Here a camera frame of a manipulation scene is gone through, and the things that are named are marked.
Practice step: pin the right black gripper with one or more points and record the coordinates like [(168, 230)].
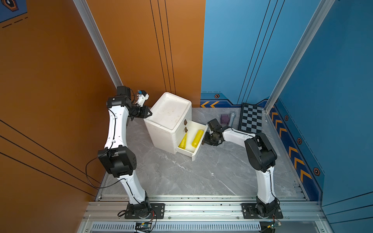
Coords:
[(206, 141)]

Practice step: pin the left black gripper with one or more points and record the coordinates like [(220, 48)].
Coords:
[(144, 112)]

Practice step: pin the yellow roll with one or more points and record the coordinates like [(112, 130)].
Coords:
[(183, 144), (197, 138)]

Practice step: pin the white drawer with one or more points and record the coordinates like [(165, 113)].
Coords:
[(192, 139), (180, 131), (174, 119)]

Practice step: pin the white three-drawer cabinet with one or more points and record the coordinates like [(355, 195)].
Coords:
[(161, 136)]

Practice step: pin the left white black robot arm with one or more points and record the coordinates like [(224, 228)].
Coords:
[(117, 159)]

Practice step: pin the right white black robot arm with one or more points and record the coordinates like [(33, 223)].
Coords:
[(261, 156)]

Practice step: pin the purple embossed cube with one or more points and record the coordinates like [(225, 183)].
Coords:
[(224, 119)]

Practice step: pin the silver toy microphone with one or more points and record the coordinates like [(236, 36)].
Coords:
[(231, 119)]

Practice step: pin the black silver chessboard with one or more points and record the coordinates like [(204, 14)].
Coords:
[(250, 118)]

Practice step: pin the right green circuit board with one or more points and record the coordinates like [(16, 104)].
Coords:
[(272, 228)]

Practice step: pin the green circuit board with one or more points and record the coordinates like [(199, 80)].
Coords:
[(143, 227), (272, 228)]

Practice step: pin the left green circuit board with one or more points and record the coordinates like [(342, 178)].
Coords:
[(143, 227)]

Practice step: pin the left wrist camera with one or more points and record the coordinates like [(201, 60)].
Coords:
[(142, 96)]

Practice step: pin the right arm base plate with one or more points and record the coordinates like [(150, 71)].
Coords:
[(259, 210)]

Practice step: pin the aluminium mounting rail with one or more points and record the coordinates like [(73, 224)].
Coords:
[(203, 214)]

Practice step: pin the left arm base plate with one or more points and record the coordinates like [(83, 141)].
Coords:
[(145, 211)]

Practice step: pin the left aluminium corner post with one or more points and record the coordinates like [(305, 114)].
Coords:
[(95, 34)]

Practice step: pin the aluminium corner post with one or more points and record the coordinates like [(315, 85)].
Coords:
[(312, 28), (95, 34)]

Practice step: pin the right aluminium corner post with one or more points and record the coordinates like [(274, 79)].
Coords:
[(312, 28)]

